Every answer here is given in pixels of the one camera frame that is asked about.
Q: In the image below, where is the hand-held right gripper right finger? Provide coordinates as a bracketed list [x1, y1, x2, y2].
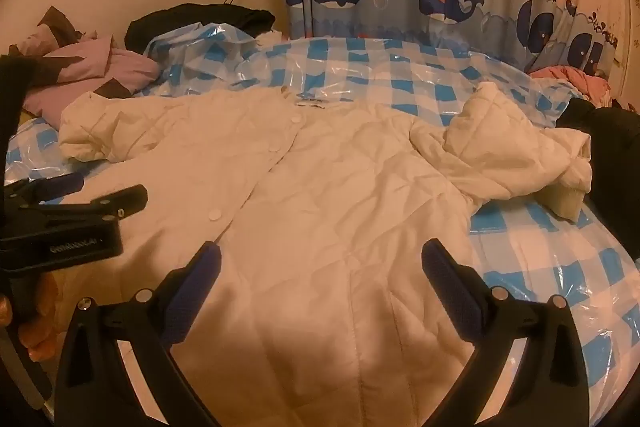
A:
[421, 239, 593, 427]

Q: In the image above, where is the black fuzzy cloth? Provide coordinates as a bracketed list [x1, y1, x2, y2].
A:
[555, 98, 640, 258]

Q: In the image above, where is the black garment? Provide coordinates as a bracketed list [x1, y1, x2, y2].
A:
[124, 3, 277, 50]

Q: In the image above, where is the person's left hand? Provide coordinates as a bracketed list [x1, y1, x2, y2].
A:
[17, 273, 60, 363]

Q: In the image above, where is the purple and brown blanket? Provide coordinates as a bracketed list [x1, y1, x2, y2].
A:
[7, 6, 161, 120]

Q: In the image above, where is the blue checkered plastic sheet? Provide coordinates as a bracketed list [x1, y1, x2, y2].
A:
[4, 23, 638, 423]

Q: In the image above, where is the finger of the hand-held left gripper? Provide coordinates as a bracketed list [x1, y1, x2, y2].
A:
[27, 184, 149, 236]
[5, 171, 86, 208]

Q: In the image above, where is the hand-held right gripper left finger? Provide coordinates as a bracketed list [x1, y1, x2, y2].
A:
[54, 241, 222, 427]

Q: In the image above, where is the pink cloth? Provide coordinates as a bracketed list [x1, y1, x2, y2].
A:
[530, 66, 613, 108]

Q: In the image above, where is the white quilted jacket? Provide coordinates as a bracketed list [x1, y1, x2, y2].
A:
[59, 82, 593, 427]

